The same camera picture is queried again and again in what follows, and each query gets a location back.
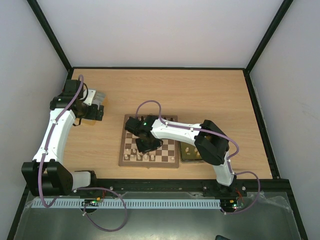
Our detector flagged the wooden chess board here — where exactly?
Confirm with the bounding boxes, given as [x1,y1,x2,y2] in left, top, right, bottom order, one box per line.
[118,113,180,169]

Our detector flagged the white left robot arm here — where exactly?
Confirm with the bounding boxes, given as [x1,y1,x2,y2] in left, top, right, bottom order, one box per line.
[21,89,106,197]

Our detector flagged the gold interior green tin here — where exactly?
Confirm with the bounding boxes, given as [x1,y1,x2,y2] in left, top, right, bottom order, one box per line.
[179,142,204,164]

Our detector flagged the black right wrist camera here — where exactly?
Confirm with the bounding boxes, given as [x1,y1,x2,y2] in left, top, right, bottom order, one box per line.
[124,116,143,137]

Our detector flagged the white slotted cable duct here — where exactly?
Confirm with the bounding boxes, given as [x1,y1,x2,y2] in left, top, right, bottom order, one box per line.
[29,198,222,209]

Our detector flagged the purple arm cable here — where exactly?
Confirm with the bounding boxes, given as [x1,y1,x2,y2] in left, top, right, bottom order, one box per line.
[135,100,261,216]
[37,74,128,231]

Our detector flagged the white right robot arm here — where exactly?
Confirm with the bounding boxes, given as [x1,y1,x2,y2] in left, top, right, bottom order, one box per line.
[125,115,239,196]

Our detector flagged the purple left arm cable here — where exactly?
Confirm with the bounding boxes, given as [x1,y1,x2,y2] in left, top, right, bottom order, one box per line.
[37,74,128,231]

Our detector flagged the black enclosure frame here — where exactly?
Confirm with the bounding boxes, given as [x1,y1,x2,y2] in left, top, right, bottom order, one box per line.
[5,0,309,240]

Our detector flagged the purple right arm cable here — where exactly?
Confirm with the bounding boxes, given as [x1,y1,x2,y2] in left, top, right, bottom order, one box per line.
[135,100,261,216]

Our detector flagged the dark phone corner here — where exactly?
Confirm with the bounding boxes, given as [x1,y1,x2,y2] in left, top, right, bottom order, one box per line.
[215,235,230,240]

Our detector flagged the black mounting rail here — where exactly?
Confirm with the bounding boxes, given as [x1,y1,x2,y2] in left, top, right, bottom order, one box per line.
[24,177,291,198]

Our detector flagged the silver interior yellow tin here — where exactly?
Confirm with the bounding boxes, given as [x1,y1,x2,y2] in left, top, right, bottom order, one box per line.
[82,88,106,121]

